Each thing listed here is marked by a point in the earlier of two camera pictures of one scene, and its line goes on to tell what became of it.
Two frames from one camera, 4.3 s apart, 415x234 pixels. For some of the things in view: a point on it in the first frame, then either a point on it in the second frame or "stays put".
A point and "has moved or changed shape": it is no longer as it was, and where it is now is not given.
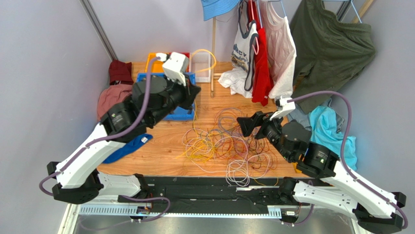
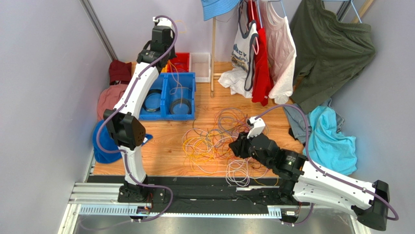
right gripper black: x=259 y=123 → x=239 y=148
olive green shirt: x=328 y=51 stays put
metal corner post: x=99 y=29 stays put
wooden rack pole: x=213 y=55 stays put
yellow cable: x=204 y=69 has moved or changed shape
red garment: x=263 y=86 stays put
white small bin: x=200 y=63 stays put
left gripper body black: x=178 y=94 → x=171 y=53
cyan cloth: x=324 y=126 stays put
